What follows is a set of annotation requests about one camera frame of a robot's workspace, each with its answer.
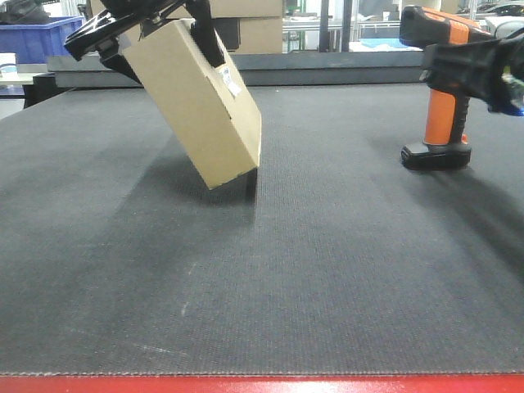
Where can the brown cardboard package box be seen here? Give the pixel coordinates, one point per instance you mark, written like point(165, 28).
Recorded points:
point(221, 134)

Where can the large cardboard box upper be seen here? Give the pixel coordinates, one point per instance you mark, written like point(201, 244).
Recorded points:
point(246, 8)

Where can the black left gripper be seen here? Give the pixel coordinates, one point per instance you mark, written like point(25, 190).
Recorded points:
point(101, 33)

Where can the red metal work table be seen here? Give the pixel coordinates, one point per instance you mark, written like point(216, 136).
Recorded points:
point(408, 383)

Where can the blue plastic bin background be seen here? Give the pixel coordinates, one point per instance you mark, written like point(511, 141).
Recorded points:
point(34, 44)

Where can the white barcode label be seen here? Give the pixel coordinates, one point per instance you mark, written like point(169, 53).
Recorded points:
point(227, 77)

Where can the black bag in bin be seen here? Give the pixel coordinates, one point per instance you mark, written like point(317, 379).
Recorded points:
point(23, 12)

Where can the large cardboard box lower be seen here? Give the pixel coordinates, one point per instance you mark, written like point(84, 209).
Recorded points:
point(258, 36)

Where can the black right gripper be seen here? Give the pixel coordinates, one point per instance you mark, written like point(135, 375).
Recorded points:
point(491, 71)

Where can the large cardboard box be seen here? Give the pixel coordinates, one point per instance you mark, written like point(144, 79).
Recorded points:
point(258, 36)
point(246, 8)

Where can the orange black barcode scanner gun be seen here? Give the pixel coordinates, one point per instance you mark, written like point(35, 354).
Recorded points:
point(444, 145)

